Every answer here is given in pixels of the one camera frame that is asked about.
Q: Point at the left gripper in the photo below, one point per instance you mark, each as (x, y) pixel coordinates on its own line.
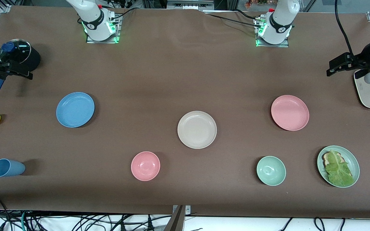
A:
(358, 61)

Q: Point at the blue plate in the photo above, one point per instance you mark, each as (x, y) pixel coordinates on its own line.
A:
(75, 109)

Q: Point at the pink plate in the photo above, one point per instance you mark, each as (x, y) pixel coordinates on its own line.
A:
(290, 113)

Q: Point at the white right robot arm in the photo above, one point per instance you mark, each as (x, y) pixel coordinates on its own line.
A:
(92, 19)

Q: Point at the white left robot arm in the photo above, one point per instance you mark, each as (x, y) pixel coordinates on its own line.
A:
(279, 25)

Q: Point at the glass lid with blue knob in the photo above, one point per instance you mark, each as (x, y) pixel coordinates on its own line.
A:
(22, 48)

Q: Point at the green plate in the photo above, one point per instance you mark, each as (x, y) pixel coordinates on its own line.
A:
(350, 157)

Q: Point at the toasted bread slice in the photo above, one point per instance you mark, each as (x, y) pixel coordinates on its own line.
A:
(325, 158)

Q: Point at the blue cup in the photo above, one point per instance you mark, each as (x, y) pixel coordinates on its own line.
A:
(8, 167)

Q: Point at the colourful flower decoration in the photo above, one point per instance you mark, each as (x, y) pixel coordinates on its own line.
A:
(259, 3)

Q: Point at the green lettuce leaf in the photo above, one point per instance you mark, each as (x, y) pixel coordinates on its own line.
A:
(339, 171)

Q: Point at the small green bowl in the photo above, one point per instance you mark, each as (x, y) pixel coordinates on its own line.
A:
(271, 170)

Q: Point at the brown table mat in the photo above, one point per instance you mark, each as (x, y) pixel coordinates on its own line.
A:
(204, 80)

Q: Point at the beige plate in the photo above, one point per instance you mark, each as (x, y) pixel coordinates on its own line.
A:
(197, 129)

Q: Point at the small pink bowl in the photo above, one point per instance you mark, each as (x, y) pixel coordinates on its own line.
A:
(145, 166)

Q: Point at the grey metal box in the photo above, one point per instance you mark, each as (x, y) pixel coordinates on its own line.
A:
(189, 4)

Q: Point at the dark slanted pole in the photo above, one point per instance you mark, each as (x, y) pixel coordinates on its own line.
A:
(175, 221)

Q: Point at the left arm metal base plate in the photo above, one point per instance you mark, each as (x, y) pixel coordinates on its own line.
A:
(271, 46)

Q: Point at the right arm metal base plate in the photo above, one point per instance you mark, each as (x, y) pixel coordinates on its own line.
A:
(103, 41)

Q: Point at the metal table bracket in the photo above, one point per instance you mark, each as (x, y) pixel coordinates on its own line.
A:
(188, 210)

